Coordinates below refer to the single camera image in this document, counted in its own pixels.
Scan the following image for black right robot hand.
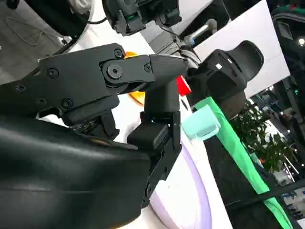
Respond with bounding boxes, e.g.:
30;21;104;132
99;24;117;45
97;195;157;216
0;42;189;229

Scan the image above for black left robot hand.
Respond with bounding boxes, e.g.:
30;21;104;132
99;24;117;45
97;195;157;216
102;0;182;37

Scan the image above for orange and white toy bread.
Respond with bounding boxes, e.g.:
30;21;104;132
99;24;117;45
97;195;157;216
125;51;145;105

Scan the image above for silver bar with blue end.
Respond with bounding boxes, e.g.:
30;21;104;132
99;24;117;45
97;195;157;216
183;18;218;46

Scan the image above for small red object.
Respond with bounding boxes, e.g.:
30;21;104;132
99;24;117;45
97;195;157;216
175;75;192;96

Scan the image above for black office chair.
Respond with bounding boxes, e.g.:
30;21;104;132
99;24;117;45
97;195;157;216
187;40;265;120

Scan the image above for pale green mug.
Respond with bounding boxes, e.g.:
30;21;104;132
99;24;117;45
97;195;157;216
180;96;220;142

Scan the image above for lilac plate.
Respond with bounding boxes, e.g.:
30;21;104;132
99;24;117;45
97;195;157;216
149;140;231;229

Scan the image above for green potted plant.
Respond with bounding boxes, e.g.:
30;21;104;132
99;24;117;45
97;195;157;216
230;99;300;174

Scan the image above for thin grey floor cable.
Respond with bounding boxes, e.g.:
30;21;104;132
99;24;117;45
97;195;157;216
6;18;50;46

